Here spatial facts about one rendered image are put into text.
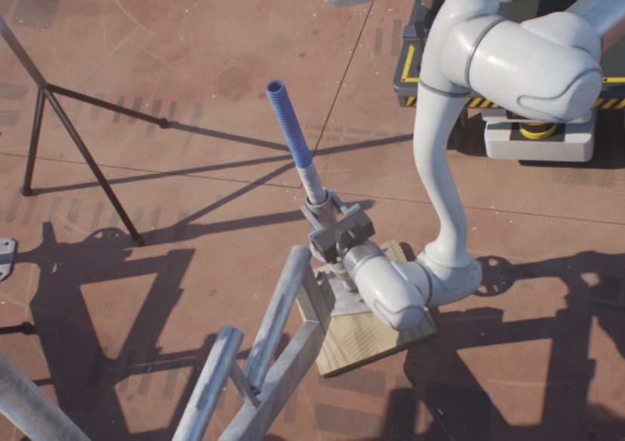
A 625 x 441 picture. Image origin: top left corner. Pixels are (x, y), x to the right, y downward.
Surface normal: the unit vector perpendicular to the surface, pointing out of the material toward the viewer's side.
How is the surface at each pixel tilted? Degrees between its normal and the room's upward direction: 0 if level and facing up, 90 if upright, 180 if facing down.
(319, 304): 90
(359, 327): 0
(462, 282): 78
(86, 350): 0
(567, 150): 90
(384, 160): 0
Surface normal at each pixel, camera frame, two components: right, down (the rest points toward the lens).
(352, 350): -0.22, -0.59
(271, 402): 0.93, 0.11
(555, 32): 0.05, -0.68
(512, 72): -0.61, 0.10
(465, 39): -0.56, -0.14
